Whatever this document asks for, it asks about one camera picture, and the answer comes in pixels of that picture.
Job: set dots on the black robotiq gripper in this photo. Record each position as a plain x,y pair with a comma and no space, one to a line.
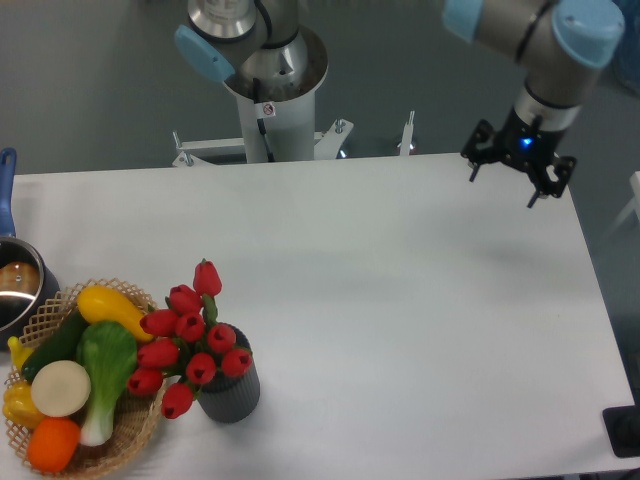
535,148

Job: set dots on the dark green cucumber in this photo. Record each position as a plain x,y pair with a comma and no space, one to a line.
60,345

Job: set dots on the yellow squash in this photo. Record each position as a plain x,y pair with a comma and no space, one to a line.
98,303

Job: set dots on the green bok choy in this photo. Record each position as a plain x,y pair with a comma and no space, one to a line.
108,353

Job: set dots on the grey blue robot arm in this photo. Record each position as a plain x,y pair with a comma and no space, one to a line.
273,65

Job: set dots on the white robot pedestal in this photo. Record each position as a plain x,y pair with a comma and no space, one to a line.
277,131

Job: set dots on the white furniture frame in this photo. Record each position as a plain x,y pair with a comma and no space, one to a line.
629,210

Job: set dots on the dark grey ribbed vase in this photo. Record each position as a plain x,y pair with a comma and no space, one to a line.
234,391

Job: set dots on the black device at table edge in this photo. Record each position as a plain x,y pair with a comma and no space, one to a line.
622,427

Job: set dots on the blue handled saucepan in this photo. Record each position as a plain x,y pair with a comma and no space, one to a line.
26,281

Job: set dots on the yellow banana tip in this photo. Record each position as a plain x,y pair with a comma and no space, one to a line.
19,352

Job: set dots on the yellow bell pepper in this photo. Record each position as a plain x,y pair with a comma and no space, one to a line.
19,407

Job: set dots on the white round radish slice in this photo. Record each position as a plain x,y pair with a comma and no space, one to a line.
61,388

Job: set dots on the orange fruit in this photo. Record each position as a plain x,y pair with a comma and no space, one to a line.
52,444

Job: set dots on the red tulip bouquet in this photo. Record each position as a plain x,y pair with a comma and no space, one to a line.
178,349

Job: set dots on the white metal base frame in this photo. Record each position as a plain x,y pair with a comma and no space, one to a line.
193,153

